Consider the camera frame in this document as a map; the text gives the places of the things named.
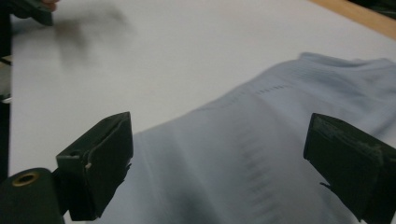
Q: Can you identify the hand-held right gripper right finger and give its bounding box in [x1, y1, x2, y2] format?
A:
[303, 112, 396, 224]

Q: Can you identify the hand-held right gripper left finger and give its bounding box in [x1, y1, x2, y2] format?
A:
[55, 111, 134, 222]

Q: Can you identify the light blue tank top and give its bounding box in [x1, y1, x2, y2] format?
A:
[90, 51, 396, 224]

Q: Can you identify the white table mat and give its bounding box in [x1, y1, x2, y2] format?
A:
[8, 0, 396, 224]

